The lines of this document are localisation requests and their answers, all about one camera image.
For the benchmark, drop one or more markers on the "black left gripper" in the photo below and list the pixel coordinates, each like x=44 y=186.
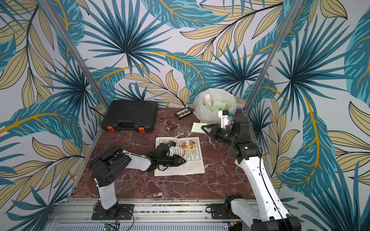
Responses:
x=175 y=161

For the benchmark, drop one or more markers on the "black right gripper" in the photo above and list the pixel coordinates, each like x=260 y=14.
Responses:
x=218 y=132

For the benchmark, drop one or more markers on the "Chinese picture book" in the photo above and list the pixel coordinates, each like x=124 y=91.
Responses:
x=189 y=149

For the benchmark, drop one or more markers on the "green sticky note bottom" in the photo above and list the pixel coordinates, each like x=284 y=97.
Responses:
x=196 y=128

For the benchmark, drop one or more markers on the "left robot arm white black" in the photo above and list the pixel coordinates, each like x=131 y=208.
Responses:
x=106 y=168

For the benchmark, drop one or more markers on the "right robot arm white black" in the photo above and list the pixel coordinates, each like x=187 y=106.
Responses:
x=271 y=214

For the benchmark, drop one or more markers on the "white bin with plastic bag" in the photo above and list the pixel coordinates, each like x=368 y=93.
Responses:
x=212 y=101

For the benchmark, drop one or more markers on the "black terminal board with connectors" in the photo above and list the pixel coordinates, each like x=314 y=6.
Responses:
x=183 y=113

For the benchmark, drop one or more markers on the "black plastic tool case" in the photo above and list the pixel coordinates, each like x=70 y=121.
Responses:
x=130 y=115

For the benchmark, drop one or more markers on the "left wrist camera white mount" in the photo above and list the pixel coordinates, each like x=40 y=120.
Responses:
x=172 y=148

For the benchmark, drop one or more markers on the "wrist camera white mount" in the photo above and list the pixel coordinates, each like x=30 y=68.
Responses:
x=226 y=118
x=172 y=148

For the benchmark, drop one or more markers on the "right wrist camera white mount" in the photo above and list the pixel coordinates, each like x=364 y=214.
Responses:
x=226 y=118

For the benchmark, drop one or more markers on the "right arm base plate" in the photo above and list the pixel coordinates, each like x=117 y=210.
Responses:
x=221 y=211

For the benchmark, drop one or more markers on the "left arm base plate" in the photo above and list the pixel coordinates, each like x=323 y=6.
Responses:
x=117 y=212

